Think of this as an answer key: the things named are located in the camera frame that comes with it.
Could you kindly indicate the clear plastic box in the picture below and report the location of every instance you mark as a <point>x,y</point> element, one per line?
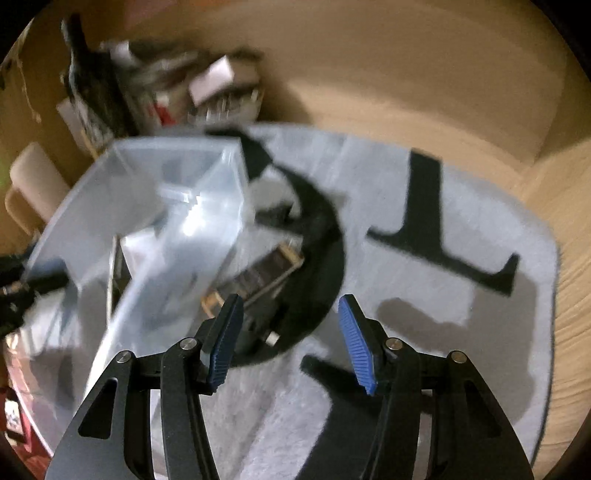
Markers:
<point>138,198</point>

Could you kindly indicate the small grey box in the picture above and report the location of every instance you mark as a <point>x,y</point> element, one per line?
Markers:
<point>214,78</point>

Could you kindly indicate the white bowl with small items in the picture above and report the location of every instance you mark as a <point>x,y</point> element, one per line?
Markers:
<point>231,108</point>

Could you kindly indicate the grey mat with black pattern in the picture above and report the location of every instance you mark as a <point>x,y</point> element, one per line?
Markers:
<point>415,300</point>

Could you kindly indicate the dark wine bottle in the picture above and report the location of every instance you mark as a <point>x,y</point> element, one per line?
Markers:
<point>92,92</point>

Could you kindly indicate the stack of books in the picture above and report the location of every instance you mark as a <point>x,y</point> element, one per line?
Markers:
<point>157,92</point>

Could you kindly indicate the white paper note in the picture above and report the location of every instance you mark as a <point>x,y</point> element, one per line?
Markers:
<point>74,124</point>

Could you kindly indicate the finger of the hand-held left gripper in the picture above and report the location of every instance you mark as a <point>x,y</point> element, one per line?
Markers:
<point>48,274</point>

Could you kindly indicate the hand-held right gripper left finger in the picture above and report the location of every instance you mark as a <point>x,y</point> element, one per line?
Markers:
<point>226,341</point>

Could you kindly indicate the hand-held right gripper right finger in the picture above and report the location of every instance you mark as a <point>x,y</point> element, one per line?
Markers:
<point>358,341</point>

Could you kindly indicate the beige cylindrical cup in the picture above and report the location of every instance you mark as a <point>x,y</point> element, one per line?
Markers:
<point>37,180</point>

